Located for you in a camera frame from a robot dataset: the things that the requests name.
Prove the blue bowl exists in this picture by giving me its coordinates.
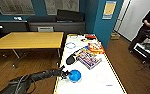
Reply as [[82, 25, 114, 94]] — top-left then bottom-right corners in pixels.
[[68, 69, 83, 83]]

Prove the black oval object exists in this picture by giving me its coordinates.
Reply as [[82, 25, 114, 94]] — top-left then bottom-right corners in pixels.
[[65, 53, 78, 66]]

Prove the yellow air hockey table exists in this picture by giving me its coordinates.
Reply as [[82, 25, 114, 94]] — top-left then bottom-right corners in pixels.
[[53, 33, 128, 94]]

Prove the clear white bowl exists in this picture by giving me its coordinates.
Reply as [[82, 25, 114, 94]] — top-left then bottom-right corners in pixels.
[[65, 41, 77, 50]]

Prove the red orange game box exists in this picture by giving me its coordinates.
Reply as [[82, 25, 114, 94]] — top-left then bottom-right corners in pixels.
[[87, 41, 105, 54]]

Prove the small red flat item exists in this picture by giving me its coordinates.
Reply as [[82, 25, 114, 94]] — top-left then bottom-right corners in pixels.
[[85, 34, 97, 40]]

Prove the white rectangular flat object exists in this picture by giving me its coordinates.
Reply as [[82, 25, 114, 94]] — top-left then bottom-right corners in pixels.
[[37, 26, 55, 33]]

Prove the yellow wooden table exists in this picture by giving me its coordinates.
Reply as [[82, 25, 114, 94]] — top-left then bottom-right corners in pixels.
[[0, 31, 65, 69]]

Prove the black sofa backrest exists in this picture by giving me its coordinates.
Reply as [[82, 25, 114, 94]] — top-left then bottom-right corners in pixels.
[[56, 9, 86, 23]]

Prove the brown cardboard box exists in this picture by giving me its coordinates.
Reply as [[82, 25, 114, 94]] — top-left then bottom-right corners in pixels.
[[110, 32, 121, 41]]

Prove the interior glass window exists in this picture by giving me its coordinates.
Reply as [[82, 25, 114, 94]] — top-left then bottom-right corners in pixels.
[[0, 0, 36, 16], [44, 0, 81, 16]]

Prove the long grey sofa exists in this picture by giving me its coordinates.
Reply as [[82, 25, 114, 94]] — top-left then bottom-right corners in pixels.
[[0, 20, 29, 34]]

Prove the black wheeled cart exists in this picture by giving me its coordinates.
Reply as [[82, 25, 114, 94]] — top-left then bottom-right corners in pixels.
[[129, 31, 150, 65]]

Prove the yellow framed wall sign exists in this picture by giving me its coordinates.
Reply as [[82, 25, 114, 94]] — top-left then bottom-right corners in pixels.
[[102, 0, 118, 20]]

